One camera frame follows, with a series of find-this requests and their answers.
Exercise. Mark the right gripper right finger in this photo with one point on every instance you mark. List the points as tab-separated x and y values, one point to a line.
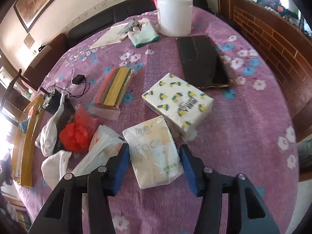
247	212

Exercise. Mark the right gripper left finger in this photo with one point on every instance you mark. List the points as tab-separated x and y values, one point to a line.
62	212

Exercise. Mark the white plastic bag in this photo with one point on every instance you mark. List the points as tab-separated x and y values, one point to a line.
47	138

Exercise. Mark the red mesh bag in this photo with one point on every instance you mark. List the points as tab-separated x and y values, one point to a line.
75	138

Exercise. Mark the white red printed bag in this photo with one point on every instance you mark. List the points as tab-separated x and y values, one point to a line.
105	144

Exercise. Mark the cream facial tissue pack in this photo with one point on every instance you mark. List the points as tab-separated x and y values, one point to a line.
154	156

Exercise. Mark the lemon print tissue pack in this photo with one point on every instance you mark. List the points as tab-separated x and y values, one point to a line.
181	104

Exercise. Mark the yellow cardboard tray box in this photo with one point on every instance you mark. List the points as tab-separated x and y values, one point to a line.
24	144

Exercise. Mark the purple floral tablecloth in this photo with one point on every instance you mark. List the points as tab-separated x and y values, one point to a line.
246	128

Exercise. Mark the brown armchair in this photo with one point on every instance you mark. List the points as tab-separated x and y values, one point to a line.
44	61

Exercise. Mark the brick pattern counter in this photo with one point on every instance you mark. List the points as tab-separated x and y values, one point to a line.
284	48

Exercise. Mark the white paper notebook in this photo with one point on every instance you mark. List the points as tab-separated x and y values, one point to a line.
112	36

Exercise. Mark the black leather sofa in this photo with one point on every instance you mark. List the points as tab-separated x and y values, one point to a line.
115	14

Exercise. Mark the black charger with cable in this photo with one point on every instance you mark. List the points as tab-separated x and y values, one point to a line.
76	81

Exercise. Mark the small wall plaque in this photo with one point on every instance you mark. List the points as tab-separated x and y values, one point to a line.
29	41

